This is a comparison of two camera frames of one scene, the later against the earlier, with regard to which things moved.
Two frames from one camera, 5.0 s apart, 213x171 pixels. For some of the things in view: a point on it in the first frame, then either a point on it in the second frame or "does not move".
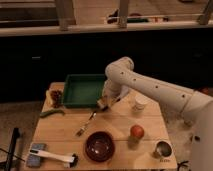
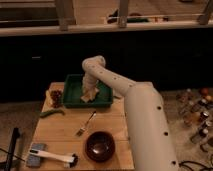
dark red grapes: (57, 98) does not move
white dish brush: (71, 161) does not move
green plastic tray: (83, 90) does not move
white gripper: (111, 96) to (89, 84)
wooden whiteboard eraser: (104, 106) to (87, 98)
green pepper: (48, 112) does not move
